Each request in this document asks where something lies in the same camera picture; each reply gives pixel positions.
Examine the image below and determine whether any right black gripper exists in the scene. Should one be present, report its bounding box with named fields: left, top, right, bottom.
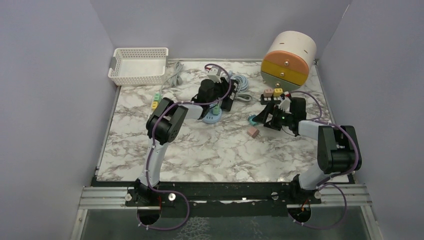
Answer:
left=252, top=101, right=294, bottom=131

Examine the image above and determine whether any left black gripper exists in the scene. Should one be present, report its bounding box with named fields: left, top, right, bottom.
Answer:
left=207, top=77, right=234, bottom=106

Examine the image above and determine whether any teal plug adapter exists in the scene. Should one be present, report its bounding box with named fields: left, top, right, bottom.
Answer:
left=247, top=114, right=258, bottom=126

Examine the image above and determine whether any green plug adapter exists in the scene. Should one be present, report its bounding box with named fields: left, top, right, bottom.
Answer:
left=212, top=104, right=221, bottom=116
left=153, top=92, right=162, bottom=102

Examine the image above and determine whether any pink plug adapter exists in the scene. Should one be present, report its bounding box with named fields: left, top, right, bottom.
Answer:
left=263, top=88, right=274, bottom=98
left=247, top=126, right=260, bottom=139

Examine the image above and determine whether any round blue socket hub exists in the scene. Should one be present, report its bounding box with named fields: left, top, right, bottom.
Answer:
left=202, top=108, right=223, bottom=125

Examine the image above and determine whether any yellow plug adapter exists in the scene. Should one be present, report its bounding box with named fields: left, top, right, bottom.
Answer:
left=151, top=101, right=159, bottom=110
left=273, top=88, right=284, bottom=98

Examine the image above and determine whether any black power strip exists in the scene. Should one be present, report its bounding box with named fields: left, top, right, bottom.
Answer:
left=260, top=94, right=286, bottom=106

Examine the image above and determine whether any white power strip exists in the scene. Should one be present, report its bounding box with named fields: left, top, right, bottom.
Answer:
left=150, top=92, right=163, bottom=112

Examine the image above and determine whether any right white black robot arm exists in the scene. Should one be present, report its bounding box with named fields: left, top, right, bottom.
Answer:
left=252, top=96, right=362, bottom=204

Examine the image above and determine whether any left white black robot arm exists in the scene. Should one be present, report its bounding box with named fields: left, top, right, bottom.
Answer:
left=134, top=77, right=238, bottom=206

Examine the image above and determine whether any round cream drawer cabinet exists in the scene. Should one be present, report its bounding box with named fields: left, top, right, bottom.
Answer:
left=260, top=30, right=317, bottom=92

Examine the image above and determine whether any white plastic basket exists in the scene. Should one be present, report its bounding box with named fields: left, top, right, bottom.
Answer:
left=107, top=47, right=169, bottom=86

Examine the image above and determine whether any coiled light blue cable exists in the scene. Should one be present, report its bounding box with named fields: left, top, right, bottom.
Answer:
left=230, top=74, right=250, bottom=94

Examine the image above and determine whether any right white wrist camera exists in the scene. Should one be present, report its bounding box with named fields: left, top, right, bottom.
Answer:
left=278, top=92, right=292, bottom=112

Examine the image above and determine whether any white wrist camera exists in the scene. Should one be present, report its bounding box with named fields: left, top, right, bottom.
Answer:
left=278, top=92, right=292, bottom=112
left=205, top=66, right=222, bottom=83

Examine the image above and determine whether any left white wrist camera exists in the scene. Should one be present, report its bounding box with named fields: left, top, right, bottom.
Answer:
left=205, top=66, right=222, bottom=83

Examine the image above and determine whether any bundled grey power cable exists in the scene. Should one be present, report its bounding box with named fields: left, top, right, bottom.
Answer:
left=160, top=61, right=185, bottom=97

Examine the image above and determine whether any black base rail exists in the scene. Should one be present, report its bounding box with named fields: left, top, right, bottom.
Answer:
left=124, top=181, right=322, bottom=218

